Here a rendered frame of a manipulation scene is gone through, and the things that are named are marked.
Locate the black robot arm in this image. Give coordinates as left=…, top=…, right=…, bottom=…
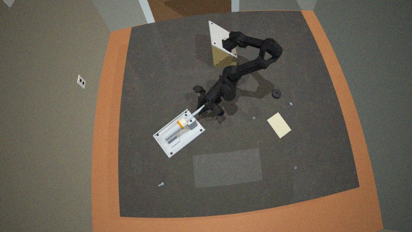
left=214, top=31, right=283, bottom=102

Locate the dark grey rubber washer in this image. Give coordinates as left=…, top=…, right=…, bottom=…
left=272, top=89, right=281, bottom=99

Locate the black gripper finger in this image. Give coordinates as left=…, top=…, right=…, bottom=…
left=196, top=96, right=207, bottom=110
left=198, top=104, right=213, bottom=115

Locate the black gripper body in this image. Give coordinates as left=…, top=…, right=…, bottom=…
left=193, top=86, right=225, bottom=116

